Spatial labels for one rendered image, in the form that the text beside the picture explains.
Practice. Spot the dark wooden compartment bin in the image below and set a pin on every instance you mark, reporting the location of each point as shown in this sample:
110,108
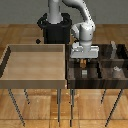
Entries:
91,78

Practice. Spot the brown loaf of bread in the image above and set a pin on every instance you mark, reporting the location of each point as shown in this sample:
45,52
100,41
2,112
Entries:
84,62

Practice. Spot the thin metal table leg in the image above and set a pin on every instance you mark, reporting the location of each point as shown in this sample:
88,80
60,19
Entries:
16,106
71,106
104,95
26,96
59,105
114,106

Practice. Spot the small grey can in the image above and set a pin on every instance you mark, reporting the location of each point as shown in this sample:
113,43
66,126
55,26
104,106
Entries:
116,69

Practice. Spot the light wooden bin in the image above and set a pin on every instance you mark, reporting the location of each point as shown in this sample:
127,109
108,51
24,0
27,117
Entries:
33,65

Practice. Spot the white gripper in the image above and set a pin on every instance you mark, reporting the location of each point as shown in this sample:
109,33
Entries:
85,52

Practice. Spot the grey upright carton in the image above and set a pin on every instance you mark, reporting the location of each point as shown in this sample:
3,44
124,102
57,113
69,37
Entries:
115,50

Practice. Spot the small pale box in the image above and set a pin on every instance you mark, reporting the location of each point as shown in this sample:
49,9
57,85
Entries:
84,72

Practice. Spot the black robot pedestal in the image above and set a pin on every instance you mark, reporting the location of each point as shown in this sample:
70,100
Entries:
55,31

